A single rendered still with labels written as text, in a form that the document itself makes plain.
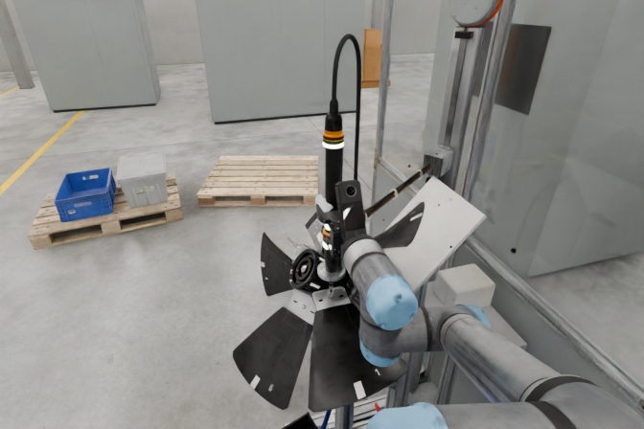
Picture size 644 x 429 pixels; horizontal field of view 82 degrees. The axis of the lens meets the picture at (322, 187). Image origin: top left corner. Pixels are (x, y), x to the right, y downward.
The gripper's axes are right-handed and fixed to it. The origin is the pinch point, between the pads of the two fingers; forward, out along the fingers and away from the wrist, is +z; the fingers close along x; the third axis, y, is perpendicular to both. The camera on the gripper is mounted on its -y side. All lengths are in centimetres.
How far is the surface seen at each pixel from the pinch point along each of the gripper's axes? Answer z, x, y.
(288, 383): -8, -14, 52
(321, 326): -10.5, -5.0, 30.2
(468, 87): 34, 59, -13
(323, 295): -1.7, -1.9, 29.3
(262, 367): -2, -20, 50
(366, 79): 737, 323, 140
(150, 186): 258, -89, 116
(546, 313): -10, 70, 49
